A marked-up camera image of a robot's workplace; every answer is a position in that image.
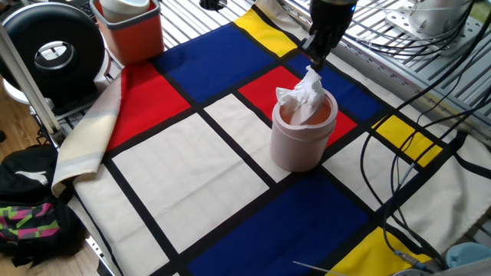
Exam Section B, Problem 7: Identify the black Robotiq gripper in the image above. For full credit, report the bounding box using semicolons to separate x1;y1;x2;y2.
300;0;358;73

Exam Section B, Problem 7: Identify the white tissue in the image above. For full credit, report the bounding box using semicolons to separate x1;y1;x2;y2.
275;64;327;115

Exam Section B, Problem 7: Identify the pink swing-lid trash can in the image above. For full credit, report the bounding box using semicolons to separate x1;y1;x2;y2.
269;87;339;173

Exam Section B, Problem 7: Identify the silver perforated mounting plate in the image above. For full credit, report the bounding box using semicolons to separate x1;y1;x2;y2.
385;0;476;54

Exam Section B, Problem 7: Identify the Mondrian colour-block tablecloth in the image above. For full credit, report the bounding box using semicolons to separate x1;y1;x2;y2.
71;0;491;276

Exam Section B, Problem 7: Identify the orange bin with grey rim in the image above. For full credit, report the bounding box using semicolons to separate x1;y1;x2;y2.
88;0;166;67

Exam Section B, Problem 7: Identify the white cup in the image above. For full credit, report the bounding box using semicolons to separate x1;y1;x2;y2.
98;0;151;24

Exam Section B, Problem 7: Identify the white zip tie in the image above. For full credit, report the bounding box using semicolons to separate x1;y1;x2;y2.
292;260;346;276

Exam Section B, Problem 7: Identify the black round fan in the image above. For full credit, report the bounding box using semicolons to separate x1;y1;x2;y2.
0;2;113;107

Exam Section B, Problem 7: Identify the black bag with white logo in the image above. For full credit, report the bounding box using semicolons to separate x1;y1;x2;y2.
0;144;59;201

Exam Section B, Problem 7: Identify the black backpack with colourful pattern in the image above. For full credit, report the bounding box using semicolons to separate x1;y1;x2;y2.
0;195;88;268

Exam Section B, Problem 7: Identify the black cable bundle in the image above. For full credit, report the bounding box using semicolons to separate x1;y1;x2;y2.
344;0;491;269

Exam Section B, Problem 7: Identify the silver cable plug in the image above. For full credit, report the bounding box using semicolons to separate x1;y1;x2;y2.
393;249;433;274

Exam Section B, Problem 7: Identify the aluminium frame post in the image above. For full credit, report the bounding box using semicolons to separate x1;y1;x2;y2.
0;22;67;147

